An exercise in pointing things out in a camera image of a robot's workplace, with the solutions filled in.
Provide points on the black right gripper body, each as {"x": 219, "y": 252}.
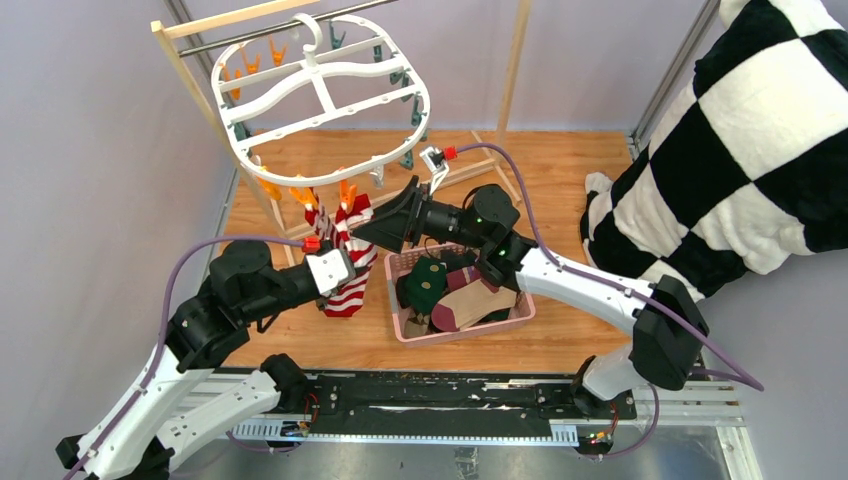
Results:
{"x": 436, "y": 219}

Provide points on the cream purple striped sock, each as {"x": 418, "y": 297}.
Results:
{"x": 465, "y": 307}
{"x": 459, "y": 278}

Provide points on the red white striped sock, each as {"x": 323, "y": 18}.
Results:
{"x": 350, "y": 298}
{"x": 320, "y": 222}

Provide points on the pink plastic basket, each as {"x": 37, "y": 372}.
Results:
{"x": 400, "y": 264}

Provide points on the white round sock hanger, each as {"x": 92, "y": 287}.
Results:
{"x": 322, "y": 85}

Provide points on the argyle brown sock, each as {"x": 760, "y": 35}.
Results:
{"x": 417, "y": 325}

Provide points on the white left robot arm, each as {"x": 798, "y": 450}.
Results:
{"x": 142, "y": 437}

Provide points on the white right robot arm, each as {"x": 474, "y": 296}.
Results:
{"x": 666, "y": 329}

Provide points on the wooden clothes rack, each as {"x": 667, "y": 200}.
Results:
{"x": 193, "y": 47}

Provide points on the black white checkered blanket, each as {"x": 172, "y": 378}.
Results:
{"x": 748, "y": 165}

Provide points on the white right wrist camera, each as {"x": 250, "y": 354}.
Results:
{"x": 437, "y": 161}

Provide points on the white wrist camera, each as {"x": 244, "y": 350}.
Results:
{"x": 330, "y": 270}
{"x": 437, "y": 161}

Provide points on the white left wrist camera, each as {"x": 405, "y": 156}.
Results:
{"x": 330, "y": 270}

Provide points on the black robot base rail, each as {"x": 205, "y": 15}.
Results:
{"x": 429, "y": 407}

